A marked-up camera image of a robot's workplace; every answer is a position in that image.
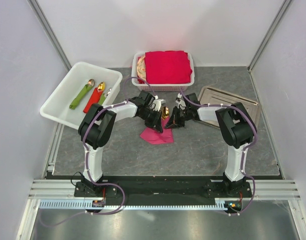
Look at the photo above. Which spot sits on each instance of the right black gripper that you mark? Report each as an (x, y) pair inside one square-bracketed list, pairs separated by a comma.
[(171, 123)]

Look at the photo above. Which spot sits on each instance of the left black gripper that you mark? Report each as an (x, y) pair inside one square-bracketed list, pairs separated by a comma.
[(156, 123)]

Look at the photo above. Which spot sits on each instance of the pink paper napkin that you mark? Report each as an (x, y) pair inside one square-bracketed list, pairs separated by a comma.
[(155, 138)]

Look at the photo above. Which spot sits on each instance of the gold spoon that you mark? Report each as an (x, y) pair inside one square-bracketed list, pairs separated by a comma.
[(165, 112)]

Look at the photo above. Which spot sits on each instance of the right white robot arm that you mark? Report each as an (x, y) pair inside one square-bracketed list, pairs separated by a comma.
[(238, 132)]

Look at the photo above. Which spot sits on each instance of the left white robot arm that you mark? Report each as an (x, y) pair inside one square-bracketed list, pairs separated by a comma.
[(96, 128)]

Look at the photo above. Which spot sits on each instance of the red rolled napkin set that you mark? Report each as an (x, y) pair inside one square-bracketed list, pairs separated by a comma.
[(95, 96)]

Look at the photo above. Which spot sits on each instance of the green rolled napkin set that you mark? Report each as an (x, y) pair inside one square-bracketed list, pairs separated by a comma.
[(87, 87)]

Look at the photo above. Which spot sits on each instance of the white perforated basket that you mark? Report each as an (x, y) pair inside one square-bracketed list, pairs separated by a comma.
[(160, 87)]

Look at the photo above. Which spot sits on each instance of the silver metal tray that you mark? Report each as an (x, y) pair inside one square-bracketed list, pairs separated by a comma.
[(217, 96)]

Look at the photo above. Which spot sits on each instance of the stack of red napkins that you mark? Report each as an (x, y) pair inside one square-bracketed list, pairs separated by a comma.
[(167, 67)]

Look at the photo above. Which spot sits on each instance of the patterned paper plates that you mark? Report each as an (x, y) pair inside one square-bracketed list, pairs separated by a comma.
[(141, 69)]

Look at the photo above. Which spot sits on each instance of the white plastic tub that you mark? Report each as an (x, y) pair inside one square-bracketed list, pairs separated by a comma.
[(56, 107)]

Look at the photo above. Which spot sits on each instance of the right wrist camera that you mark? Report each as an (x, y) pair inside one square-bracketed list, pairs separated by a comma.
[(179, 102)]

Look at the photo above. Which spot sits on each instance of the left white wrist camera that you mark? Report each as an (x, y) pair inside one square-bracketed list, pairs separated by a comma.
[(157, 103)]

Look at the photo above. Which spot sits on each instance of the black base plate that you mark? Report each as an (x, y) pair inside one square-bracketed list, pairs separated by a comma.
[(163, 186)]

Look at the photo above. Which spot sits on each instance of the slotted cable duct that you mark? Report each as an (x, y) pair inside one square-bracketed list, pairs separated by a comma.
[(108, 204)]

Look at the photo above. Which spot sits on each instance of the aluminium rail frame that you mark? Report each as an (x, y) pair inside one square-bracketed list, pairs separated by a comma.
[(62, 189)]

